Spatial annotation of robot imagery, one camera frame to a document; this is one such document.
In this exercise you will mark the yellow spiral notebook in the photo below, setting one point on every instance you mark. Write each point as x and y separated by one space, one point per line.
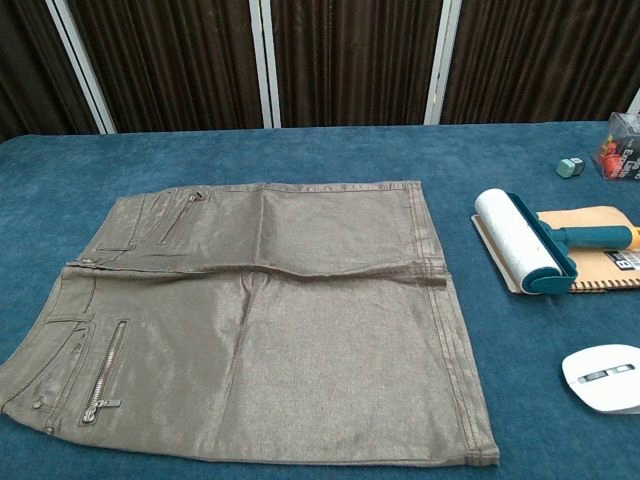
600 272

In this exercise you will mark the white computer mouse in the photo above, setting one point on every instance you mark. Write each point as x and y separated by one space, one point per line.
600 375

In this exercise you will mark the folded bronze metallic pants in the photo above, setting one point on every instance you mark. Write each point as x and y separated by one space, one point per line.
300 325

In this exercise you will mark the blue tablecloth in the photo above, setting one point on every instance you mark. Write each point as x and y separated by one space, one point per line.
300 150

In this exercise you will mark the teal lint roller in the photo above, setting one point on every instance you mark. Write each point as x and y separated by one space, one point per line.
590 237

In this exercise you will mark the white partition post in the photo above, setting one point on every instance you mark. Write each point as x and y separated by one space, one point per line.
265 65
442 65
84 65
636 102

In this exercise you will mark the dark brown curtain panel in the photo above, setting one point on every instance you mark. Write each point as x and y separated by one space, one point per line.
25 60
350 60
170 60
540 60

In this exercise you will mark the small green cube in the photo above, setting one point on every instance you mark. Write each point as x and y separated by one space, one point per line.
567 167

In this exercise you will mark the clear box with red items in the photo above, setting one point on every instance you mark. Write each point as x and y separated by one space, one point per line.
617 150

